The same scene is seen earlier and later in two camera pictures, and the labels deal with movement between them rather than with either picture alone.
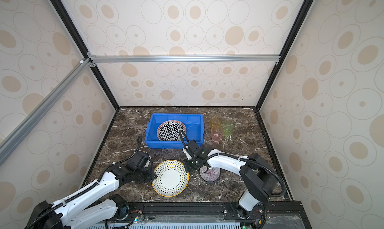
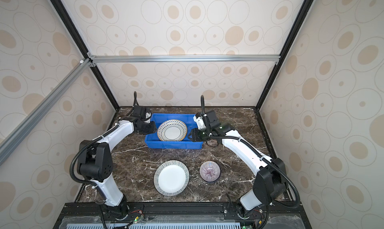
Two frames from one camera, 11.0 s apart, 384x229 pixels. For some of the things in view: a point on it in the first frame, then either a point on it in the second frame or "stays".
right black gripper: [186, 168] -> [194, 135]
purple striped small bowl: [210, 174] stays
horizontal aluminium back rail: [184, 58] stays
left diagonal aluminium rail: [8, 144] stays
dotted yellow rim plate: [172, 179] -> [172, 130]
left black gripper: [151, 176] -> [153, 129]
